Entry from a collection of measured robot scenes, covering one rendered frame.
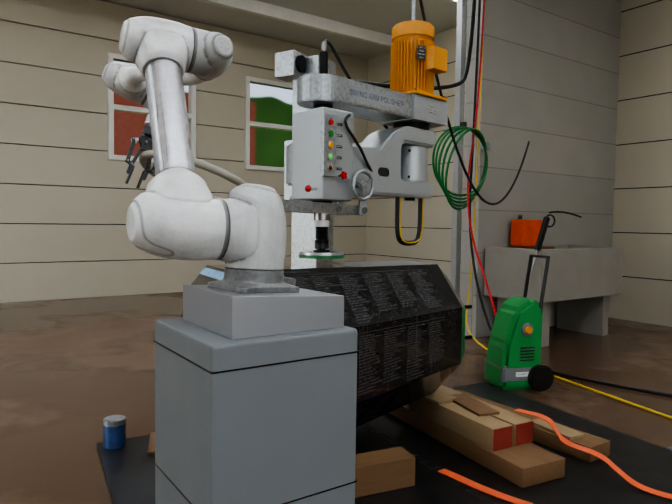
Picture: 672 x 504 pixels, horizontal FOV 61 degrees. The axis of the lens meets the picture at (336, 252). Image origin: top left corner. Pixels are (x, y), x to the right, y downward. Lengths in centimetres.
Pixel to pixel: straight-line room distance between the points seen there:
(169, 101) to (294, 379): 79
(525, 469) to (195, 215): 173
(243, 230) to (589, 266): 463
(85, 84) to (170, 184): 722
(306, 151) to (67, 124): 605
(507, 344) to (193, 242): 281
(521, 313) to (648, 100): 401
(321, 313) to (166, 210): 45
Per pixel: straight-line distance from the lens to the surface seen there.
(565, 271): 545
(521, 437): 279
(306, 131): 272
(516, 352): 390
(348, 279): 251
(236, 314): 133
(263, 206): 145
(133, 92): 231
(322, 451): 150
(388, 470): 242
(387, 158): 295
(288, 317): 140
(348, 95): 277
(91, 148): 849
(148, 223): 138
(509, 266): 536
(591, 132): 701
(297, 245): 350
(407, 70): 322
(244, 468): 140
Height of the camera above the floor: 107
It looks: 3 degrees down
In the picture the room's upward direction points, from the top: 1 degrees clockwise
